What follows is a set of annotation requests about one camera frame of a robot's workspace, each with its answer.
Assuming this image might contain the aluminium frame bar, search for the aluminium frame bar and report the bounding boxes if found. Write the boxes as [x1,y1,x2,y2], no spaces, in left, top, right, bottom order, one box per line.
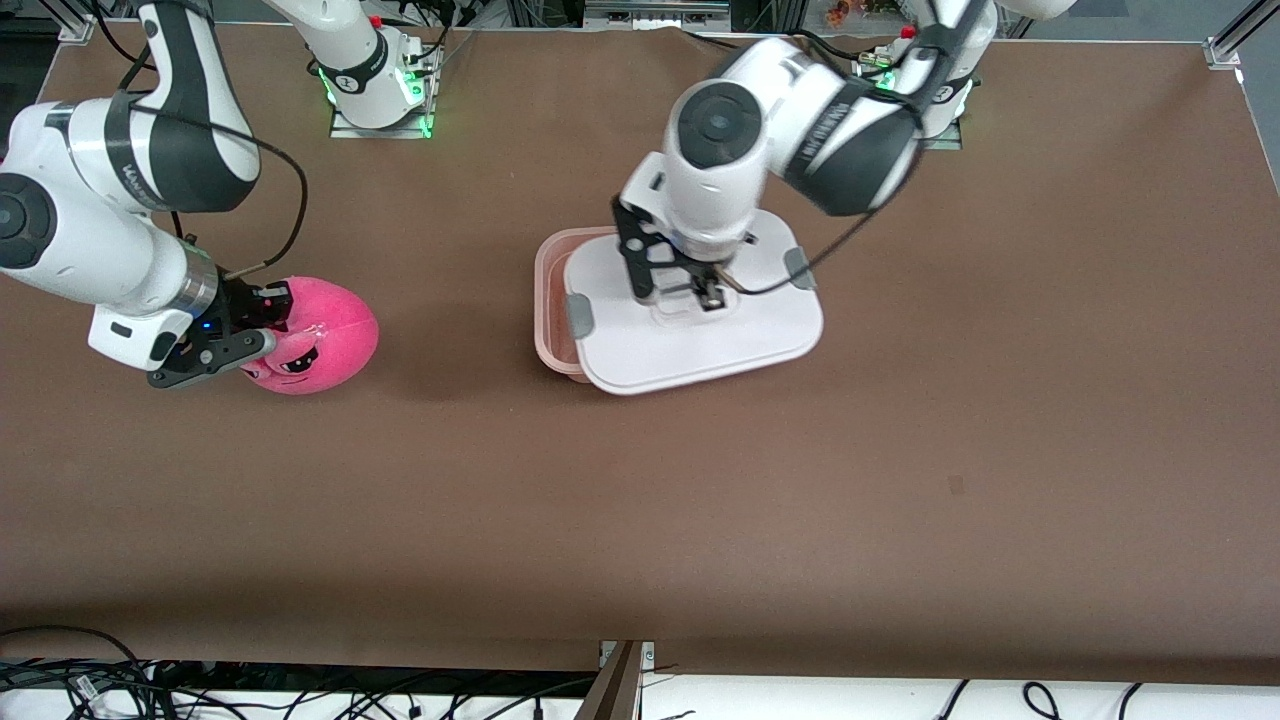
[585,0,731,26]

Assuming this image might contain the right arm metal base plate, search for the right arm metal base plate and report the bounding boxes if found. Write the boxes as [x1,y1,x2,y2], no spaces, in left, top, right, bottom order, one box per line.
[328,40,435,140]

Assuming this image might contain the black base cable bundle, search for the black base cable bundle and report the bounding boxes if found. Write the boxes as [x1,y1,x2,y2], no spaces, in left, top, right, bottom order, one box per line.
[405,0,479,63]

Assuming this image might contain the brown paper table cover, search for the brown paper table cover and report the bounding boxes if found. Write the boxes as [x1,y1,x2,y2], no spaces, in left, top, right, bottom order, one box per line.
[0,22,1280,686]

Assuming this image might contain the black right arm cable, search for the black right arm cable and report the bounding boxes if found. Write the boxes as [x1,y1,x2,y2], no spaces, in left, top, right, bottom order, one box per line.
[120,60,309,281]

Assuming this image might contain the white box lid grey clips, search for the white box lid grey clips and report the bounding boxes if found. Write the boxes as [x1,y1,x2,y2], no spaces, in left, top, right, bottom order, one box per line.
[563,210,825,397]

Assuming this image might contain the pink plush toy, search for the pink plush toy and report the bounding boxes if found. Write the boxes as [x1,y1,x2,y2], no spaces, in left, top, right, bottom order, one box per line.
[240,277,380,396]

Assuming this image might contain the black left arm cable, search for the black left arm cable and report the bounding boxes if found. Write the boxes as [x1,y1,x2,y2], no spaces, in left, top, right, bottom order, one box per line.
[735,0,961,296]

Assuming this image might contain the aluminium frame profile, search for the aluminium frame profile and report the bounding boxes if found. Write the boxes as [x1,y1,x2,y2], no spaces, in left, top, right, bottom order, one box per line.
[1205,0,1280,71]
[40,0,101,43]

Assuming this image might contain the translucent plastic box base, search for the translucent plastic box base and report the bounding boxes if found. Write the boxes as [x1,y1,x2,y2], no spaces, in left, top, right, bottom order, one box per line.
[533,227,621,386]

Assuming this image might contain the silver metal bracket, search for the silver metal bracket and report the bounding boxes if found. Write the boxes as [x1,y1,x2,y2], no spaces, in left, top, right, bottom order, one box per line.
[600,640,656,676]

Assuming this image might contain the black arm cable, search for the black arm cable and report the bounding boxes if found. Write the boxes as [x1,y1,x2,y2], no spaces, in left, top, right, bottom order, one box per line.
[120,60,309,281]
[735,0,961,296]

